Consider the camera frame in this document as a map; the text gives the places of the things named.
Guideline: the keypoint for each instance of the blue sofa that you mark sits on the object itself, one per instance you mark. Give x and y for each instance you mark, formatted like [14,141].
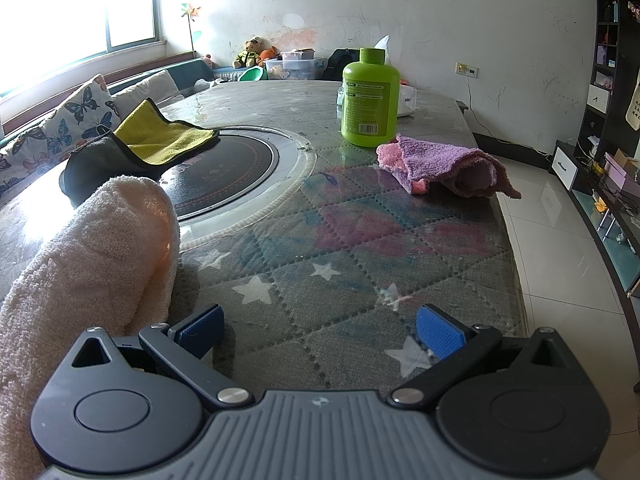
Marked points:
[187,72]

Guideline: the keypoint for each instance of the low television stand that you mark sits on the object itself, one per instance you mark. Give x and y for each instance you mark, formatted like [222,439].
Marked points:
[565,167]

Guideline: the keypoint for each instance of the clear storage box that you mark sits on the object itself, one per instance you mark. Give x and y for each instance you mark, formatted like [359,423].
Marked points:
[295,67]

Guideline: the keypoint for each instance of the green capped bottle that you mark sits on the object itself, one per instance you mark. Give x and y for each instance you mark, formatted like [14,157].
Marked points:
[370,105]

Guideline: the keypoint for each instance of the teddy bear in green clothes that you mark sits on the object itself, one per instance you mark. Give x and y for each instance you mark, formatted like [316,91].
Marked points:
[249,52]

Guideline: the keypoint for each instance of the white tissue pack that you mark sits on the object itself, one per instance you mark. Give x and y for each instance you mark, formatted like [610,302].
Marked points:
[407,100]

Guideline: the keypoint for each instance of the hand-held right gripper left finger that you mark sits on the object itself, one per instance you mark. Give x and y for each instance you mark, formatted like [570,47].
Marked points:
[200,330]

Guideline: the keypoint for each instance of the green framed window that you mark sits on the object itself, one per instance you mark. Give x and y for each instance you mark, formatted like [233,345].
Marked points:
[75,10]

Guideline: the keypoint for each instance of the round black induction cooktop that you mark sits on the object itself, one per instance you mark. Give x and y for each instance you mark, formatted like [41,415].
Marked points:
[235,175]

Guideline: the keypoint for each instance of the purple and pink towel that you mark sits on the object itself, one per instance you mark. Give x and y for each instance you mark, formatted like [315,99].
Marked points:
[440,160]

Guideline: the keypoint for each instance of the white tote bag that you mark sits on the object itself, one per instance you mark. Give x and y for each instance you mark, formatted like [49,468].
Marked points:
[634,105]

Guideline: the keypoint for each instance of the small pink plush toy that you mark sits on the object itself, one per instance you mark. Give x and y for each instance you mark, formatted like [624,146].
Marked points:
[208,61]

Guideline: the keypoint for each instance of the black and white plush toy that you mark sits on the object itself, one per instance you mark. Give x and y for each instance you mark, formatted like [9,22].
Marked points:
[205,85]

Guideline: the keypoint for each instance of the black backpack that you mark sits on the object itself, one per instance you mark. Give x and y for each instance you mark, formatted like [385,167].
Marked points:
[337,65]

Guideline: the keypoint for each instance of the butterfly print cushion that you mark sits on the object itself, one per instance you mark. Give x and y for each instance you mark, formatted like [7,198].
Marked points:
[25,160]
[85,115]

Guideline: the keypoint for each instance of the colourful pinwheel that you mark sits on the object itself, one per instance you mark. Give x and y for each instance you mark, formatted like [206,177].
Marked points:
[191,12]

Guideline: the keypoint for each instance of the pale pink towel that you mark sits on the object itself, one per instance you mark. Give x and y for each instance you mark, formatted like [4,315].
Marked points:
[90,270]

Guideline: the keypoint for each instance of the wall socket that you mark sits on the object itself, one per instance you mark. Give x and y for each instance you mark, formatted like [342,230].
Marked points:
[466,69]

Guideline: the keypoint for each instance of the pink box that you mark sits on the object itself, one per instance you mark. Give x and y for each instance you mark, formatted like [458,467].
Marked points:
[620,172]

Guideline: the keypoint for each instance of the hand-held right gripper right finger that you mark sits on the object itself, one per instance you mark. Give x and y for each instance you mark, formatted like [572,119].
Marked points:
[440,332]

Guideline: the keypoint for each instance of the beige cushion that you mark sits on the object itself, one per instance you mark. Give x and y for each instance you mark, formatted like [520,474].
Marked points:
[150,87]

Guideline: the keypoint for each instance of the grey quilted star tablecloth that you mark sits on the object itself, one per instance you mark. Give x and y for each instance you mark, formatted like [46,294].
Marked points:
[350,260]

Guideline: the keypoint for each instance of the yellow and grey microfiber cloth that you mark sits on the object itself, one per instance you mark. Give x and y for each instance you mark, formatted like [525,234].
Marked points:
[160,140]

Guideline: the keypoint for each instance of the orange plush toy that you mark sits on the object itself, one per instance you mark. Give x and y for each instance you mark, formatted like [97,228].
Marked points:
[267,53]

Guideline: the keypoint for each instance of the green plastic basin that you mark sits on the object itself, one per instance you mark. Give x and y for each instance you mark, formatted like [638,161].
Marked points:
[252,74]

